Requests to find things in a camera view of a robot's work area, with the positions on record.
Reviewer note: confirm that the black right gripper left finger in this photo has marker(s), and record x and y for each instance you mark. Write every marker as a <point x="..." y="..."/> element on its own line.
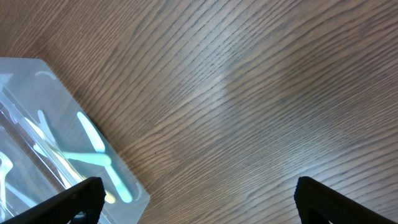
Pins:
<point x="80" y="204"/>

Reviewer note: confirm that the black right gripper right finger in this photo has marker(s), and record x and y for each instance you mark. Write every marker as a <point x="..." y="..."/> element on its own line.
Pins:
<point x="317" y="203"/>

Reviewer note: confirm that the teal plastic knife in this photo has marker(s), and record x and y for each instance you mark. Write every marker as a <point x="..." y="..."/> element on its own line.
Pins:
<point x="87" y="157"/>

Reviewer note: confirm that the light blue plastic knife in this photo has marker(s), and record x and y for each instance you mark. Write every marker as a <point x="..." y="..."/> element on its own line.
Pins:
<point x="99" y="146"/>

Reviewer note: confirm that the pale grey plastic knife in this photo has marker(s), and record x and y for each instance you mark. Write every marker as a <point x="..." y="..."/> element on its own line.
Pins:
<point x="44" y="126"/>

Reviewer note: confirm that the light blue plastic fork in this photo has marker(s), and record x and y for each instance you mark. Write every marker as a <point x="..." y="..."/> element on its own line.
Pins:
<point x="6" y="166"/>

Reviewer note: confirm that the left clear plastic container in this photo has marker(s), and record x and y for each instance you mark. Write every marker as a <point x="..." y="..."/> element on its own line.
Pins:
<point x="32" y="174"/>

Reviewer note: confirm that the clear plastic container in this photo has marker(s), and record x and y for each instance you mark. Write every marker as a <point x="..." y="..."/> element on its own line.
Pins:
<point x="32" y="174"/>
<point x="29" y="85"/>

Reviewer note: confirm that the right clear plastic container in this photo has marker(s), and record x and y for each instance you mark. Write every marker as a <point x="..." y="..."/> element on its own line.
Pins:
<point x="29" y="85"/>

